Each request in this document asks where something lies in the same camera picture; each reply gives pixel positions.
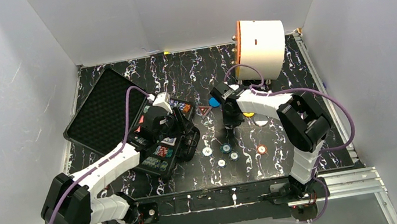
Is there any blue playing card deck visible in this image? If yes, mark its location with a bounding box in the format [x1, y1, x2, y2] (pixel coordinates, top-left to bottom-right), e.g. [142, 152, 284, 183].
[161, 138, 176, 146]

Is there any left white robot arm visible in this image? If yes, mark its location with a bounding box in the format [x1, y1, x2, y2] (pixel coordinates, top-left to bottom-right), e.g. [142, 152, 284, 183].
[41, 100, 200, 224]

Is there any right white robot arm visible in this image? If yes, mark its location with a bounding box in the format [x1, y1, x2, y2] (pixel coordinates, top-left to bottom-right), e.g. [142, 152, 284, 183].
[210, 83, 332, 200]

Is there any black poker chip case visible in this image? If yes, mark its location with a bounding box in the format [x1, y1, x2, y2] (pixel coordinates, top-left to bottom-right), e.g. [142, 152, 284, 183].
[55, 56, 207, 194]

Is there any yellow round button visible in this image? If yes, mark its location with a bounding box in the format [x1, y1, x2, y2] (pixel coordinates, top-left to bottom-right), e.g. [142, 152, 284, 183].
[243, 112, 255, 118]

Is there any blue round dealer button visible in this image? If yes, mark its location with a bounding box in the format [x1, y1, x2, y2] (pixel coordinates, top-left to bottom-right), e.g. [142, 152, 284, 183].
[208, 97, 221, 108]

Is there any light blue chip row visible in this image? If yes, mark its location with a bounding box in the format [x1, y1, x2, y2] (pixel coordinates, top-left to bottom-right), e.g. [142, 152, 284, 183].
[153, 146, 173, 158]

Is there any purple blue chip row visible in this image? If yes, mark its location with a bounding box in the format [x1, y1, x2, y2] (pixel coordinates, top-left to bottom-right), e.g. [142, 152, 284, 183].
[170, 99, 193, 113]

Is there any clear round button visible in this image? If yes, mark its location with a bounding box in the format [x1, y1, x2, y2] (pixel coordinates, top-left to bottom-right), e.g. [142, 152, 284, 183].
[252, 114, 269, 127]

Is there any triangular all in marker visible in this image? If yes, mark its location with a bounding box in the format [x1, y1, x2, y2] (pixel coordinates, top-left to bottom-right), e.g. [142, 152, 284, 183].
[198, 106, 212, 118]

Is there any teal chip on table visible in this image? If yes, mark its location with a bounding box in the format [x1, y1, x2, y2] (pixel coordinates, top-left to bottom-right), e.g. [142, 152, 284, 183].
[220, 144, 232, 154]

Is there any teal green chip row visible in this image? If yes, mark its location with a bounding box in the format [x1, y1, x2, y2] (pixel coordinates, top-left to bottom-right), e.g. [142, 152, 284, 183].
[140, 157, 168, 172]

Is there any light blue chip ten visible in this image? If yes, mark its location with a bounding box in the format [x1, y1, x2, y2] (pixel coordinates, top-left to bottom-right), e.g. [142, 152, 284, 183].
[202, 146, 213, 157]

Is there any red orange chip five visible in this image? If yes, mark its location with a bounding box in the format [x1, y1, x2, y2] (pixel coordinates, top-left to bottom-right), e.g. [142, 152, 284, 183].
[257, 144, 268, 155]

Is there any small white chip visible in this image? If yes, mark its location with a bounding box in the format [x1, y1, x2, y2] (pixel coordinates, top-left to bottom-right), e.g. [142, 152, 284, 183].
[217, 159, 226, 168]

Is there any white orange cylindrical device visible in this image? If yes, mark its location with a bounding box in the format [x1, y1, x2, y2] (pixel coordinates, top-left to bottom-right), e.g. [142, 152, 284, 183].
[234, 20, 285, 81]

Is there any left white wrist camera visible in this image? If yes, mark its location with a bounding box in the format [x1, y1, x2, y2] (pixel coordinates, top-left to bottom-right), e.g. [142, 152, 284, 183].
[149, 92, 172, 113]

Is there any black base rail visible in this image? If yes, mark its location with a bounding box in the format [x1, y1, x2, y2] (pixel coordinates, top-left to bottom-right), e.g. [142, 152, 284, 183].
[106, 176, 331, 224]

